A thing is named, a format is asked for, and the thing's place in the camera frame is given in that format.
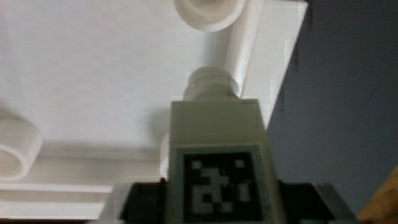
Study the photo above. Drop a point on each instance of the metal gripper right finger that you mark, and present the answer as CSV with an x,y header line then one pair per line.
x,y
313,205

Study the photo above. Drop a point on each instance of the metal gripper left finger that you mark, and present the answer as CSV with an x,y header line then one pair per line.
x,y
135,203

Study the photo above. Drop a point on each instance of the white leg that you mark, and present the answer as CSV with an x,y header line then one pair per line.
x,y
222,185

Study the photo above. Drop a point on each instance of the white square tabletop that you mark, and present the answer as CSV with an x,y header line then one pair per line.
x,y
96,59

